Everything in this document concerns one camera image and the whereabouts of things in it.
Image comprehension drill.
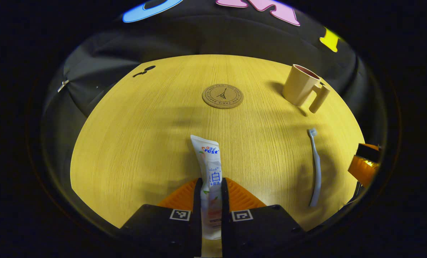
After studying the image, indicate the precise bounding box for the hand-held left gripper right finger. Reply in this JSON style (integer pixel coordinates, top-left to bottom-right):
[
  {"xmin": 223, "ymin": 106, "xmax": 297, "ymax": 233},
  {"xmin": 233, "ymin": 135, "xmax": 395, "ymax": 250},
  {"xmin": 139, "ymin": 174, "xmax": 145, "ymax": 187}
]
[{"xmin": 220, "ymin": 177, "xmax": 306, "ymax": 258}]

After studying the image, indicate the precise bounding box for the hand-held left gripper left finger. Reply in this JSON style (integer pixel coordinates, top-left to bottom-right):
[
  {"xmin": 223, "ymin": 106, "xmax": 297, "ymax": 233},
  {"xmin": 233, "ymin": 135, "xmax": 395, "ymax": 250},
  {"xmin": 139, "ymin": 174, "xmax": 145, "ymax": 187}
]
[{"xmin": 120, "ymin": 177, "xmax": 203, "ymax": 258}]

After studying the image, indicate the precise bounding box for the light blue toothbrush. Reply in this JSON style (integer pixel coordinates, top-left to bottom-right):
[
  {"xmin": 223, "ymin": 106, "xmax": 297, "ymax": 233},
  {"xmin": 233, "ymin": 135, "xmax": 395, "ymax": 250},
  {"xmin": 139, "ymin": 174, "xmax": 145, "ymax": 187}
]
[{"xmin": 308, "ymin": 128, "xmax": 322, "ymax": 207}]

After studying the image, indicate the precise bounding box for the white toothpaste tube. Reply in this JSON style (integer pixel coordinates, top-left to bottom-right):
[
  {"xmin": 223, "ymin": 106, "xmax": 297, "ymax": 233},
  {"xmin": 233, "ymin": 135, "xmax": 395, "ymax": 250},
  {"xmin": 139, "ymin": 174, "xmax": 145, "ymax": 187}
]
[{"xmin": 190, "ymin": 135, "xmax": 224, "ymax": 240}]

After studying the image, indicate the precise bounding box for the beige cup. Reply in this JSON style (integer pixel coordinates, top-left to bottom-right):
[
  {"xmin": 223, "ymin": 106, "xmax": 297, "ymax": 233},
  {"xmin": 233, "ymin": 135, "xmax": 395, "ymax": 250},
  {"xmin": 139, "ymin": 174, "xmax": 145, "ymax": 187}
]
[{"xmin": 282, "ymin": 64, "xmax": 331, "ymax": 114}]

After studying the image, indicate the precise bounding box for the round cork coaster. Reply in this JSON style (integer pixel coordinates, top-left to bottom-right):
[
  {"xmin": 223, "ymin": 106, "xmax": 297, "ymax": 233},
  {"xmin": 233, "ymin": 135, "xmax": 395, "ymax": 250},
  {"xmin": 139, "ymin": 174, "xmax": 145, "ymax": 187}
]
[{"xmin": 202, "ymin": 83, "xmax": 244, "ymax": 109}]

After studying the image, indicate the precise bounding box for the black backdrop cloth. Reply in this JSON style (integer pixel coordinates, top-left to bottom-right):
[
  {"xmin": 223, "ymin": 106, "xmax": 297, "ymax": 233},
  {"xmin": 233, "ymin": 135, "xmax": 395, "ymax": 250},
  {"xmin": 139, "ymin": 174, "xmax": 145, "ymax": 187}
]
[{"xmin": 41, "ymin": 0, "xmax": 386, "ymax": 233}]

